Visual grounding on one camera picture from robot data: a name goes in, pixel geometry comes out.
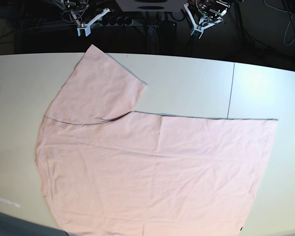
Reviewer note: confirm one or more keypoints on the pink T-shirt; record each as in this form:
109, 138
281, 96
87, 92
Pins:
108, 170

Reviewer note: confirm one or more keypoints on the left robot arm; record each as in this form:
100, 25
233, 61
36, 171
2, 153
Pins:
209, 8

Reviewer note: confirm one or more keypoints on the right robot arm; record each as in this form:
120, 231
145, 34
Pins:
78, 5

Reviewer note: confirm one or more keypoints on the black power strip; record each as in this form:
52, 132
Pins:
116, 21

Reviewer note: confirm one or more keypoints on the aluminium frame post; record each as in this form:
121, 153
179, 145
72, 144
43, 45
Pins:
151, 40

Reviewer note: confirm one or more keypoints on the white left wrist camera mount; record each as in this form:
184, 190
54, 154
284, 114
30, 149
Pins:
199, 25

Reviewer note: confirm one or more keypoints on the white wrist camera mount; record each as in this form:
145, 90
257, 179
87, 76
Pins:
86, 27
199, 25

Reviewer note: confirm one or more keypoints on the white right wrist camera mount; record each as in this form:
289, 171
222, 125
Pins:
86, 27

